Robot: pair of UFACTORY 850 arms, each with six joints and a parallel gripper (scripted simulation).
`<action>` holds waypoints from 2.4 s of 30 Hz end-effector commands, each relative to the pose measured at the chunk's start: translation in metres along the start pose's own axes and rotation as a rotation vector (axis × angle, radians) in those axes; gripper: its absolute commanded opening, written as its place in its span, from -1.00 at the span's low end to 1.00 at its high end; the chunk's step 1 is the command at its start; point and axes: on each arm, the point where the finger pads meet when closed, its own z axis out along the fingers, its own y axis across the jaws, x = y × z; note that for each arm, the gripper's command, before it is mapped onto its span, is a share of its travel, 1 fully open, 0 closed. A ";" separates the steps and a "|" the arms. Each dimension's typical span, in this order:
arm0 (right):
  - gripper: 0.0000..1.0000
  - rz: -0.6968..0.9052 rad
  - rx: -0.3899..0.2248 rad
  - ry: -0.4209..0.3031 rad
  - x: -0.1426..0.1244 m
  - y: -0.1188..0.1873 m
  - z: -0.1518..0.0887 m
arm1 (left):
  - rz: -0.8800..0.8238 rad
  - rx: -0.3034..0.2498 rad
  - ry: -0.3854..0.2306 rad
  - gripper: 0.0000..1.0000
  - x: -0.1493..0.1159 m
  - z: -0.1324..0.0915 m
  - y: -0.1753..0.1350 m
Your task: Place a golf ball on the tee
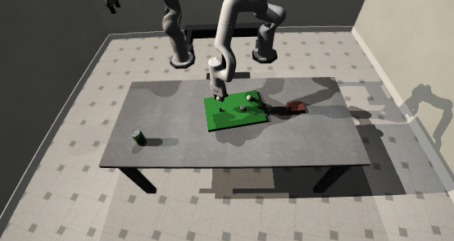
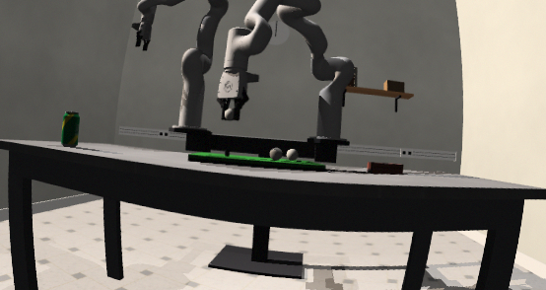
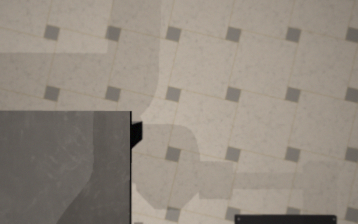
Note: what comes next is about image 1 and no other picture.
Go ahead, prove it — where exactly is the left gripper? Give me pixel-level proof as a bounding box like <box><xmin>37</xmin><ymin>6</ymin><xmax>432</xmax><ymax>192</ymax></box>
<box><xmin>210</xmin><ymin>82</ymin><xmax>229</xmax><ymax>102</ymax></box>

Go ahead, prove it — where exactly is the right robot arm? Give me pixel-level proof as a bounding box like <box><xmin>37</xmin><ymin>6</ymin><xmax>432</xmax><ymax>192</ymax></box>
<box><xmin>162</xmin><ymin>0</ymin><xmax>193</xmax><ymax>66</ymax></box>

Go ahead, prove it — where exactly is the green golf mat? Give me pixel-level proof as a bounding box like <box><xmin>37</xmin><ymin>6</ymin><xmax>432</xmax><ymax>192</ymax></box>
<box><xmin>204</xmin><ymin>90</ymin><xmax>267</xmax><ymax>132</ymax></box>

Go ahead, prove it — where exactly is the green and yellow drink can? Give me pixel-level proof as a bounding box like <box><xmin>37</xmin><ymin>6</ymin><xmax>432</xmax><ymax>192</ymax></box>
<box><xmin>132</xmin><ymin>130</ymin><xmax>147</xmax><ymax>146</ymax></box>

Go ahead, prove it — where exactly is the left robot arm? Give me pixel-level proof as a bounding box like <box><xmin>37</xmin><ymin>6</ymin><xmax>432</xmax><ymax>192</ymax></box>
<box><xmin>208</xmin><ymin>0</ymin><xmax>286</xmax><ymax>85</ymax></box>

